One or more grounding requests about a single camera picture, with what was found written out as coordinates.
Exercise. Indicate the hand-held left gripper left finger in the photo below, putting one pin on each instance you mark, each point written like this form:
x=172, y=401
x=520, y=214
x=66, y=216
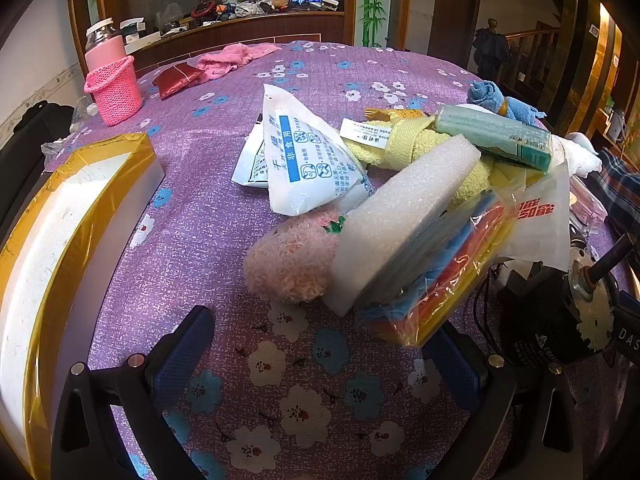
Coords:
x=185, y=357

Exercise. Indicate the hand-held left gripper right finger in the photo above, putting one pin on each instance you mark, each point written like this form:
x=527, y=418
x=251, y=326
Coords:
x=457, y=366

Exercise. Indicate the pack of coloured cloths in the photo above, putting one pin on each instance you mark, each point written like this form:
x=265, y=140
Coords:
x=440, y=285

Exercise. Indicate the white bag red print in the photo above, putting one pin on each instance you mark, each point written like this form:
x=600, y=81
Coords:
x=540, y=230

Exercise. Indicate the pink fluffy cloth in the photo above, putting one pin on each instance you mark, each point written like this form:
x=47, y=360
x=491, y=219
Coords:
x=290, y=260

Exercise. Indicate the white sponge block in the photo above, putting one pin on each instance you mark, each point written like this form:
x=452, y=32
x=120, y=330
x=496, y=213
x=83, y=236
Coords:
x=400, y=220

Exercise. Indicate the white foam box yellow tape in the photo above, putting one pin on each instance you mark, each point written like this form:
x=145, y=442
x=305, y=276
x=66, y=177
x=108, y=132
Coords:
x=45, y=260

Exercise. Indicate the white cloth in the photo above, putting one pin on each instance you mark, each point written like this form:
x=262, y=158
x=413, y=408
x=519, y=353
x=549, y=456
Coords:
x=580, y=155

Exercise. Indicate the yellow towel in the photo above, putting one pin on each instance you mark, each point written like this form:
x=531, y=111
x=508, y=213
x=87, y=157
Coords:
x=405, y=142

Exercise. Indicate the white desiccant packet blue label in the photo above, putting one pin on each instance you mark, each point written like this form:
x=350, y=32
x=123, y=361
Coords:
x=305, y=160

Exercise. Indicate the blue cloth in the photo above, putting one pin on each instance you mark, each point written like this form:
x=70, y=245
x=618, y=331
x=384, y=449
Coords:
x=487, y=92

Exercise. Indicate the black motor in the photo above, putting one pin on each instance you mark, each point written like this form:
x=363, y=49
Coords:
x=535, y=325

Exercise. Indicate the person's plaid shirt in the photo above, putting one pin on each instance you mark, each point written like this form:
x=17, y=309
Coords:
x=622, y=185

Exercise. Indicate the purple floral tablecloth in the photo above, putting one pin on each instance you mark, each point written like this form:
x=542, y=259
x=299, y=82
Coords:
x=200, y=160

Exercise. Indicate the small white packet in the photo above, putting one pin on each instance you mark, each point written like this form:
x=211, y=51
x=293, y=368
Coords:
x=252, y=167

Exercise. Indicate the clear bag of bottles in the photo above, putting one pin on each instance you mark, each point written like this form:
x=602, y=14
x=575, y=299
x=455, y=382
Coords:
x=82, y=116

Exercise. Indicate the pink knitted holder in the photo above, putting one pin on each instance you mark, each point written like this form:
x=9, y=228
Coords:
x=117, y=95

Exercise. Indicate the black bag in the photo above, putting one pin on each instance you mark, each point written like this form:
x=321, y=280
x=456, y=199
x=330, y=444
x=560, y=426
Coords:
x=30, y=130

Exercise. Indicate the red pouch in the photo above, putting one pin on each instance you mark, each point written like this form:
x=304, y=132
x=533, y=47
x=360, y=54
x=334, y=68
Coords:
x=177, y=80

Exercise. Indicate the wooden stair railing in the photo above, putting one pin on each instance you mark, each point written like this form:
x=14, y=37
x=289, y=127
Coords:
x=530, y=40

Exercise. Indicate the pink sleeved bottle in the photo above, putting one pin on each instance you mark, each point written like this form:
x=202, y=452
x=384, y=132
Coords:
x=102, y=52

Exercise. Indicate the wooden counter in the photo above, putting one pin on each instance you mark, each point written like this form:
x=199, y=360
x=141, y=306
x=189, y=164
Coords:
x=250, y=27

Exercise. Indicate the pile of counter clutter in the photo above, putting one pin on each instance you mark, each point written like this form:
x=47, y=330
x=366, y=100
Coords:
x=225, y=10

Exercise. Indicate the wooden door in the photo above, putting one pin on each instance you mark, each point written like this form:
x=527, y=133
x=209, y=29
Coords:
x=457, y=10

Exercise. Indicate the bamboo print panel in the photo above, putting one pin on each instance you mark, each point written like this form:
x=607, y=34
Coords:
x=372, y=5

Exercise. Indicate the dark jacket on post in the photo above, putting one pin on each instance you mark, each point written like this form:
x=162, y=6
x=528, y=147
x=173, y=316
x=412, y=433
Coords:
x=490, y=50

